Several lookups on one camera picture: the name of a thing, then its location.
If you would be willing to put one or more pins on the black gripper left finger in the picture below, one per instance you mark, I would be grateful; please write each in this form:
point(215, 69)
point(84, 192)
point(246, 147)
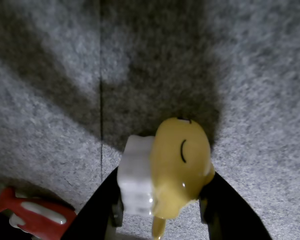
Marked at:
point(95, 215)

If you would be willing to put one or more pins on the grey carpet mat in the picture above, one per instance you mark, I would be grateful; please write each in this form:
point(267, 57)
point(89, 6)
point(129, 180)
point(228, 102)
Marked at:
point(40, 100)
point(252, 100)

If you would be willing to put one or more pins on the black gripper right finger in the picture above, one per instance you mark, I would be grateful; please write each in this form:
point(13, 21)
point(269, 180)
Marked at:
point(230, 217)

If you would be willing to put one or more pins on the red tuna sushi toy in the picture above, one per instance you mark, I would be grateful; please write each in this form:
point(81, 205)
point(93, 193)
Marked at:
point(40, 220)

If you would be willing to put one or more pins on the yellow egg sushi toy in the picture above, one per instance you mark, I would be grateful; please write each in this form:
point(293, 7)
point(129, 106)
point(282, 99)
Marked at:
point(180, 162)

